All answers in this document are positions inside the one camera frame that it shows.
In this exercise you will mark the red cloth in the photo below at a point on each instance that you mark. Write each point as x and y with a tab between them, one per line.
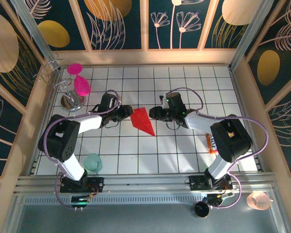
141	119

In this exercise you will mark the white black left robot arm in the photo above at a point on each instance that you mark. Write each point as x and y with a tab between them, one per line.
60	140

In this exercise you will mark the pink wine glass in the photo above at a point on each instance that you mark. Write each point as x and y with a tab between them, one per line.
82	86

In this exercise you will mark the orange candy bag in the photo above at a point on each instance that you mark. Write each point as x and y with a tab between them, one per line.
211	144

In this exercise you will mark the green translucent cup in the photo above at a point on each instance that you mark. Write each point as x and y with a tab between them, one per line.
93	163

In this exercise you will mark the small circuit board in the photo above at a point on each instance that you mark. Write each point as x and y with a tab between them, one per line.
81	200
219	197

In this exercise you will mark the black round cap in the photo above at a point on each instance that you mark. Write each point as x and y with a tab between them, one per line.
201	210

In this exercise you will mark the pink translucent cup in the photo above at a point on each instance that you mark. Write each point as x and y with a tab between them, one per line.
257	201

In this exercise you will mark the aluminium rail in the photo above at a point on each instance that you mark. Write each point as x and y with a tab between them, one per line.
145	182

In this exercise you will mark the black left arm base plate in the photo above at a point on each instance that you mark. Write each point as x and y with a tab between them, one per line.
98	184

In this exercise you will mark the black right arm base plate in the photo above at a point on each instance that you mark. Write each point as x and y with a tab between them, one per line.
196	183

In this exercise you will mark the aluminium frame post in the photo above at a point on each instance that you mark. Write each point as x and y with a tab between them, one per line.
34	31
249	31

